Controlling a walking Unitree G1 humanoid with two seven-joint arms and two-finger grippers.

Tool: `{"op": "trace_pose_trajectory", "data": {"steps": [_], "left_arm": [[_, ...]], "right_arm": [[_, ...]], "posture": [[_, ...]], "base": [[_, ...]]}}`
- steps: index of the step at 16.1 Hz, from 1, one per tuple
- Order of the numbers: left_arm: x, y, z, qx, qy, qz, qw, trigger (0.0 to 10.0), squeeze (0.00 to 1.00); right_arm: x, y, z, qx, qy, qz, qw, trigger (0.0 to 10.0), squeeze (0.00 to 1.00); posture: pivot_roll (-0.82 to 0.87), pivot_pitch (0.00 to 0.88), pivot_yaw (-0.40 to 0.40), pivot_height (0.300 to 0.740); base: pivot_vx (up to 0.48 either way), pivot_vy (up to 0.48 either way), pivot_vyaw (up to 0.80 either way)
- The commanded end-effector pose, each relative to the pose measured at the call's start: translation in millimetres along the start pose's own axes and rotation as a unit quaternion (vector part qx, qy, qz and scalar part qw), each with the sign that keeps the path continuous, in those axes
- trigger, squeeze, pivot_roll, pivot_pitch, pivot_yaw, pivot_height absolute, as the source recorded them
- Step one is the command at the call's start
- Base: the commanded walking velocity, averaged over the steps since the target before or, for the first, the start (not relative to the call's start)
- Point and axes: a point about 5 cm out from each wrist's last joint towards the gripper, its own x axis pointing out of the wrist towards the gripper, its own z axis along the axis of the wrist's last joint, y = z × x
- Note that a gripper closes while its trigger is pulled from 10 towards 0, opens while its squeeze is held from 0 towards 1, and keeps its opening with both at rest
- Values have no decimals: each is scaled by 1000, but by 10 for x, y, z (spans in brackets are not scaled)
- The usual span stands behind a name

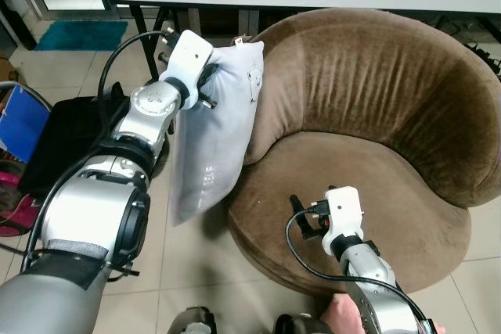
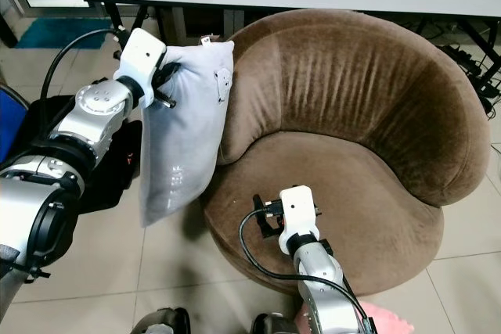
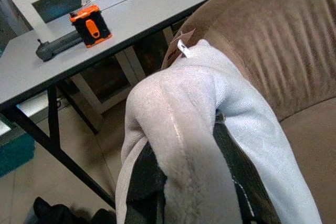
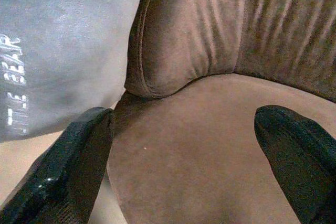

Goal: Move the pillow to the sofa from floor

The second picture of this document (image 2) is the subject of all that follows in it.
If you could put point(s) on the grey pillow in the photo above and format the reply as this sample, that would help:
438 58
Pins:
188 138

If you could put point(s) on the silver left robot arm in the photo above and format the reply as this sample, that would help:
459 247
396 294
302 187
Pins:
47 201

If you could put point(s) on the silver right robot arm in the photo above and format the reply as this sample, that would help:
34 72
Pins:
329 295

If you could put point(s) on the brown round sofa chair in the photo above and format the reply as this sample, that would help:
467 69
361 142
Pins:
344 193

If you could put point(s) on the blue floor mat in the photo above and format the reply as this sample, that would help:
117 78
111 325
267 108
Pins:
55 33

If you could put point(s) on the robot left leg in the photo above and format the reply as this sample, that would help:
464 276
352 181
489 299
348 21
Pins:
163 322

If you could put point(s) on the blue chair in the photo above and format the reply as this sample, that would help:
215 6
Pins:
8 123

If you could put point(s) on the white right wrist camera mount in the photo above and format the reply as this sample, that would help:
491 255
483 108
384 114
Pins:
297 207

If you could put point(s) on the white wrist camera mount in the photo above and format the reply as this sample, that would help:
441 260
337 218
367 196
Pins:
297 207
142 52

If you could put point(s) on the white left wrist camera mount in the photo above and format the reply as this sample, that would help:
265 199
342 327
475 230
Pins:
142 52

